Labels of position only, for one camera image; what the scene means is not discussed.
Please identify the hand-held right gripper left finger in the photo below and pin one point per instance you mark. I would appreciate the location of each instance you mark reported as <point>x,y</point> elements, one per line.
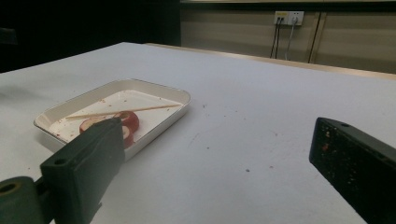
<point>84,165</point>

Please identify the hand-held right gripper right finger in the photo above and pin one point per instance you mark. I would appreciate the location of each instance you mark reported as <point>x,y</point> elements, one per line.
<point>358,161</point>

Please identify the red fruit piece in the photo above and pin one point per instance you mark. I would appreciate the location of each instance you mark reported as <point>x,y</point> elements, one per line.
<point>88,123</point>
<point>128,138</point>
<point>131,120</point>

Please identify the white rectangular tray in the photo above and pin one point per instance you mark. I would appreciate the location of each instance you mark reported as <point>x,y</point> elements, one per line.
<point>155,119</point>

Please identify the thin wooden skewer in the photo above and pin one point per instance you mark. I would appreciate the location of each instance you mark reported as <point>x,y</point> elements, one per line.
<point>149,108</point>

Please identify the white wall power socket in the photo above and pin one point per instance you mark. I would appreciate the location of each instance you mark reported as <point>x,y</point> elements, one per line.
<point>289,17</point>

